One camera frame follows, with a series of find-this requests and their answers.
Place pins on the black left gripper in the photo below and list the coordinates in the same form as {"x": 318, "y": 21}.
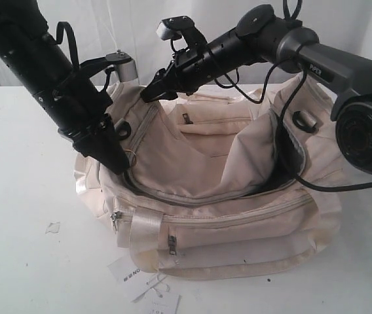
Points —
{"x": 81, "y": 108}

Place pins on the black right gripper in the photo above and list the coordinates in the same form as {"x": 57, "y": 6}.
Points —
{"x": 187, "y": 72}

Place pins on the beige fabric duffel bag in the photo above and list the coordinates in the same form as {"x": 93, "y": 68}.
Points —
{"x": 209, "y": 195}

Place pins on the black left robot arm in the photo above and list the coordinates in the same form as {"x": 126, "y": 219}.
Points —
{"x": 49, "y": 68}

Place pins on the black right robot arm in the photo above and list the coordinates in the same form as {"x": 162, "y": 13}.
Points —
{"x": 260, "y": 36}

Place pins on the clear plastic scrap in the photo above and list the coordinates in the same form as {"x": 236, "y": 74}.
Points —
{"x": 53, "y": 228}

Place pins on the white brand hang tag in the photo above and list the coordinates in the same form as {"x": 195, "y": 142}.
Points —
{"x": 126, "y": 273}

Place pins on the white square hang tag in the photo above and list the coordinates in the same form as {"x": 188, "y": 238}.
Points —
{"x": 157, "y": 300}

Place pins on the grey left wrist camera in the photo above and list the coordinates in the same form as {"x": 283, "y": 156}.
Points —
{"x": 124, "y": 64}

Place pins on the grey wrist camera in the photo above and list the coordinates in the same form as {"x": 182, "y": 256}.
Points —
{"x": 124, "y": 64}
{"x": 181, "y": 27}

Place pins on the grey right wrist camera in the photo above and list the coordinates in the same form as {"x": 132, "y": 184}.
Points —
{"x": 181, "y": 27}

